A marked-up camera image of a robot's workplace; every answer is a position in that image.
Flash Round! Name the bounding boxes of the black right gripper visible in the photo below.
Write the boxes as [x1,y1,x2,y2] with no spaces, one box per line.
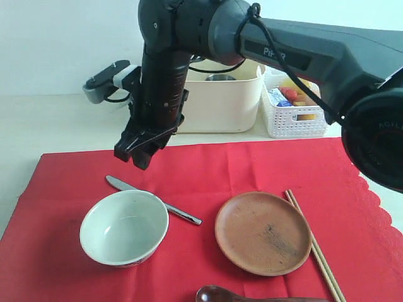
[114,52,191,171]

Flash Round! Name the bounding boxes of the red sausage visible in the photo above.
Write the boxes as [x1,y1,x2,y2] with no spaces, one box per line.
[279,87,298,103]

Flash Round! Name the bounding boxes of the white perforated plastic basket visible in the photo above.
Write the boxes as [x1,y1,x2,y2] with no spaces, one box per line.
[261,67,327,138]

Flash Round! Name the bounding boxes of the wooden chopstick left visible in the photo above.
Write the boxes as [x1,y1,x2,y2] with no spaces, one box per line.
[285,189,345,301]

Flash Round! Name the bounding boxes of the yellow cheese wedge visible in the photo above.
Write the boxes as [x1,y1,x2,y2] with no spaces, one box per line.
[293,99,317,121]

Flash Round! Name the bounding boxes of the stainless steel cup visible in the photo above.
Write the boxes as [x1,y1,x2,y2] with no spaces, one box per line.
[205,74,236,81]

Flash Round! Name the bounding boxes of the brown wooden plate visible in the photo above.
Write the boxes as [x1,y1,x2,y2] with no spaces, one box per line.
[215,192,312,277]

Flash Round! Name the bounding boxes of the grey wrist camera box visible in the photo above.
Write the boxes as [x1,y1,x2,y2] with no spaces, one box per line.
[82,60,141,104]

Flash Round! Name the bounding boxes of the cream plastic tub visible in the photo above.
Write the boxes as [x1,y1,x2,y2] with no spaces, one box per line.
[178,60,266,133]

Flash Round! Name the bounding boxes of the metal table knife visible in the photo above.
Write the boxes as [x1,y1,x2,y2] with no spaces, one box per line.
[105,175,202,225]

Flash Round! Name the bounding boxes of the pale green ceramic bowl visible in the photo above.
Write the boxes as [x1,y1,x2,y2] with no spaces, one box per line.
[79,190,169,267]

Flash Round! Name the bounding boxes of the yellow lemon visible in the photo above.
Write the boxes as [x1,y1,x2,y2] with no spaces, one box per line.
[280,77,315,94]

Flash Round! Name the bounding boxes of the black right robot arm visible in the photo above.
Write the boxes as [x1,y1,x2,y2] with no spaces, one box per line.
[114,1,402,192]

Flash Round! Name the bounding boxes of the wooden chopstick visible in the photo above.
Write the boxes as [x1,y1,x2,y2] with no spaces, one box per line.
[288,189,347,302]
[285,189,345,301]

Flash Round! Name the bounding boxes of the blue white milk carton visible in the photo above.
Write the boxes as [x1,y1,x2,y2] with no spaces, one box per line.
[268,88,292,108]

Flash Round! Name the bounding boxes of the wooden chopstick right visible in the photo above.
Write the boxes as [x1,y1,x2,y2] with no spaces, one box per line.
[288,189,347,302]

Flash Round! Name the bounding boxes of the dark wooden spoon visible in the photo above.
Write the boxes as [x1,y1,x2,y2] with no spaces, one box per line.
[195,285,327,302]

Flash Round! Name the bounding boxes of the red table cloth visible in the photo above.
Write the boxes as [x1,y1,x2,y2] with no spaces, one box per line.
[1,138,402,301]

